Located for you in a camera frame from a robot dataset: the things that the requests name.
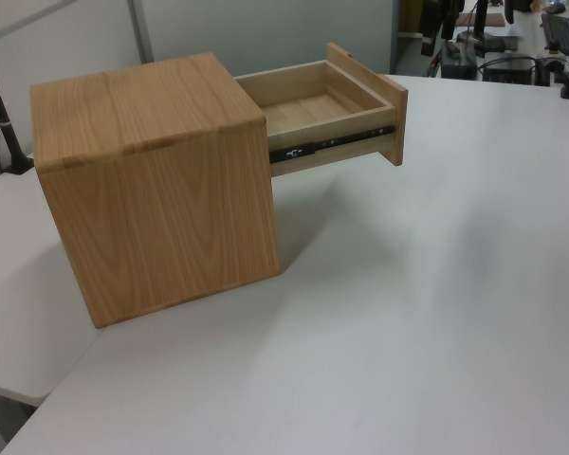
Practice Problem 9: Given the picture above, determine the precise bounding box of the grey partition post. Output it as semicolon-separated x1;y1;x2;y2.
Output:
126;0;156;65

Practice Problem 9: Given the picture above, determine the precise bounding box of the dark grey device box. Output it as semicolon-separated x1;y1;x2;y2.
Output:
441;45;478;80

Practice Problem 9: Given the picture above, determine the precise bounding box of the brown flat mat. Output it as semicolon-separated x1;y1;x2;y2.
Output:
455;12;505;27

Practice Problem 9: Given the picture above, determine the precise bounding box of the black monitor stand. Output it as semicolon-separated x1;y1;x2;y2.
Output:
456;0;505;54

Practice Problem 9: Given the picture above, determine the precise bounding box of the black metal drawer slide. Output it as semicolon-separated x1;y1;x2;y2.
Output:
268;123;395;165

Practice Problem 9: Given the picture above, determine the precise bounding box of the grey partition panel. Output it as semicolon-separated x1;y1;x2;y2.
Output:
141;0;395;80

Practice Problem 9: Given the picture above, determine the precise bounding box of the black electronics box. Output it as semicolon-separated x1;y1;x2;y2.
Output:
482;55;538;85

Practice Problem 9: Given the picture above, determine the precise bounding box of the light wooden drawer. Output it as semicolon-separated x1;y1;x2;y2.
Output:
234;42;407;177

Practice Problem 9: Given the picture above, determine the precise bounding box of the black keyboard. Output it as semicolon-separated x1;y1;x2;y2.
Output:
540;12;569;54

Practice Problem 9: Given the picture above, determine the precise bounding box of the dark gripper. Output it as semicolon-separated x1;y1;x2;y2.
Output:
420;0;457;58

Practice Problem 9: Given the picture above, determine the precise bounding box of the black camera stand with cable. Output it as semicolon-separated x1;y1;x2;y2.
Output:
0;40;35;174

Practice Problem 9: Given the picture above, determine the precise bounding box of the wooden cabinet box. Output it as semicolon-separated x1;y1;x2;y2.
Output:
29;51;282;330

